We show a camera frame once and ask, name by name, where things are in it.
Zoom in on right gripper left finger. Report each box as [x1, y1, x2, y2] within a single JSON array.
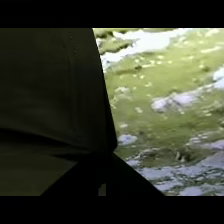
[[40, 157, 103, 197]]

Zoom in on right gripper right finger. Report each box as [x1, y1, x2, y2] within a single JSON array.
[[103, 152, 166, 197]]

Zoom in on dark green garment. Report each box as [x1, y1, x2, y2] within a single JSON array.
[[0, 27, 118, 197]]

